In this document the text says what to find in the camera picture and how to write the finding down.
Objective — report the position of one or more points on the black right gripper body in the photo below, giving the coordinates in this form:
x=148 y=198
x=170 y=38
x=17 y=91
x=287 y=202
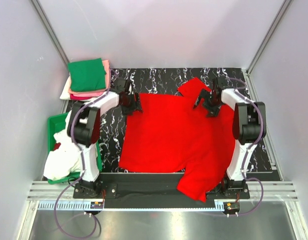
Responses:
x=209 y=101

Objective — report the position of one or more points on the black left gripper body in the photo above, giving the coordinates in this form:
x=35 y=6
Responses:
x=130 y=101

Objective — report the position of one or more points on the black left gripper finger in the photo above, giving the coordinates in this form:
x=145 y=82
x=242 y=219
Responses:
x=127 y=110
x=137 y=103

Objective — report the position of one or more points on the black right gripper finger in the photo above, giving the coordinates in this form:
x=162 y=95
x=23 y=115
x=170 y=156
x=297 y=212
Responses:
x=213 y=111
x=203 y=95

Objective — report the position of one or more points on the red t-shirt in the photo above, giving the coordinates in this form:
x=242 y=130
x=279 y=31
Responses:
x=172 y=134

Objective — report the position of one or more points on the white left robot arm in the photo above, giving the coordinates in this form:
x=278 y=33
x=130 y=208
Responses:
x=84 y=123

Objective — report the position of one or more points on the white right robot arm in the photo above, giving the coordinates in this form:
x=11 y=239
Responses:
x=249 y=123

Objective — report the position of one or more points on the folded salmon pink t-shirt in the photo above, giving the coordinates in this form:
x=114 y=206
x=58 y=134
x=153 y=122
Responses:
x=107 y=77

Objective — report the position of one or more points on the folded green t-shirt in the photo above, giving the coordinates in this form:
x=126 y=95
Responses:
x=87 y=74

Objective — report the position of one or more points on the folded magenta t-shirt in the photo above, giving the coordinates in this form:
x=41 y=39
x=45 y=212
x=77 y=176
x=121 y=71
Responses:
x=85 y=96

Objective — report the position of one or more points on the folded white t-shirt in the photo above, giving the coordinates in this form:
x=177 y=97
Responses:
x=66 y=91

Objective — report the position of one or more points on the green plastic bin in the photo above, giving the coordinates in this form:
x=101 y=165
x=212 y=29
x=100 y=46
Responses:
x=52 y=125

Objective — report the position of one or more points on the dark red garment in bin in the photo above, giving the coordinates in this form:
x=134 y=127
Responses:
x=56 y=146

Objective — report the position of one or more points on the crumpled white t-shirt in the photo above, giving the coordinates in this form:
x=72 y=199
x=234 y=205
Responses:
x=61 y=160

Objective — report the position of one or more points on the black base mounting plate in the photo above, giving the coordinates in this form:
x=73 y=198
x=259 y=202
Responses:
x=143 y=187

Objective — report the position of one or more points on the aluminium frame rail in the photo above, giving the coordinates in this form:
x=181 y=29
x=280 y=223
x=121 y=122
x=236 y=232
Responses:
x=60 y=197

